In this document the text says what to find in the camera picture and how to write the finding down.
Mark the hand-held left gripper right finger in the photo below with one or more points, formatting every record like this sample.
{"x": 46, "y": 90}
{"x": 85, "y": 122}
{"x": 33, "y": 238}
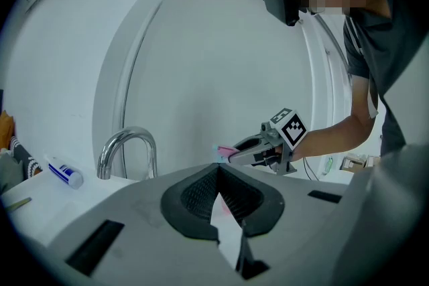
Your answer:
{"x": 295, "y": 227}

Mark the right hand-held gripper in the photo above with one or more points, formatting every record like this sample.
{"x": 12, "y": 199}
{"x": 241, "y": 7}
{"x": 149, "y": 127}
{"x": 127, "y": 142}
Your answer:
{"x": 293, "y": 129}

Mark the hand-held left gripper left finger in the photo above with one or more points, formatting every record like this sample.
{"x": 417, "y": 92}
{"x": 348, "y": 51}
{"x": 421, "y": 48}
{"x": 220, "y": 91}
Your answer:
{"x": 140, "y": 244}

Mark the person's right forearm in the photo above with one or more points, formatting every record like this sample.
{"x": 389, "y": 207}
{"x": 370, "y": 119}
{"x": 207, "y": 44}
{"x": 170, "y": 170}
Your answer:
{"x": 328, "y": 140}

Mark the green bottle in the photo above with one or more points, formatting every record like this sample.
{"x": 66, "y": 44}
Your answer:
{"x": 329, "y": 165}

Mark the white sink table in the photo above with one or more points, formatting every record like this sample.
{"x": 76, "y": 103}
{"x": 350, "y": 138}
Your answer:
{"x": 67, "y": 207}

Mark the cardboard box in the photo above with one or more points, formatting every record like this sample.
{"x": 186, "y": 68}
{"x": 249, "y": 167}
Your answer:
{"x": 353, "y": 164}

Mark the chrome faucet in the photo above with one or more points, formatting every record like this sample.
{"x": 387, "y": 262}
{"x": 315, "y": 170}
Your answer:
{"x": 110, "y": 144}

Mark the white blue toothpaste tube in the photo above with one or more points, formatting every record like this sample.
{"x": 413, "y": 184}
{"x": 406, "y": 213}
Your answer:
{"x": 63, "y": 172}

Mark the pile of pale clothes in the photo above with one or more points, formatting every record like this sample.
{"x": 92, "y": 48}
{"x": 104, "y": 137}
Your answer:
{"x": 8, "y": 174}

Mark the person's dark shirt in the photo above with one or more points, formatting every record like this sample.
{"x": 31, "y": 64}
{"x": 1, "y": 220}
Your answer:
{"x": 395, "y": 43}

